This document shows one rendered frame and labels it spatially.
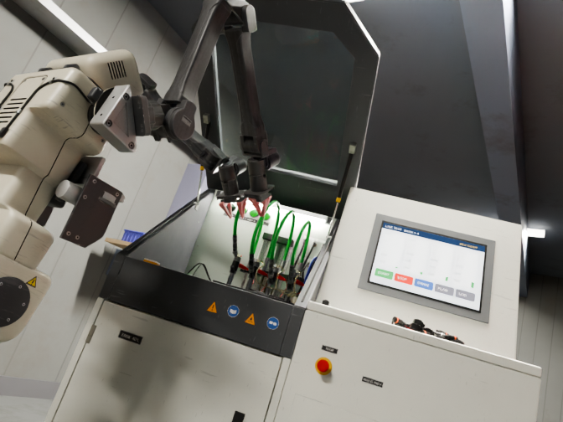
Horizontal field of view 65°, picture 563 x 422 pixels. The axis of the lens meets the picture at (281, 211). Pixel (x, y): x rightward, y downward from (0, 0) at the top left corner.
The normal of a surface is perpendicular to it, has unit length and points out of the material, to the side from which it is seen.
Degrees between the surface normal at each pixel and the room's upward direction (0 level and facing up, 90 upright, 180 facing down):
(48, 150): 90
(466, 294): 76
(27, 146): 90
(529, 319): 90
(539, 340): 90
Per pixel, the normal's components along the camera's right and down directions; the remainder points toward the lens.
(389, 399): -0.14, -0.35
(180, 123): 0.84, 0.17
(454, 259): -0.06, -0.55
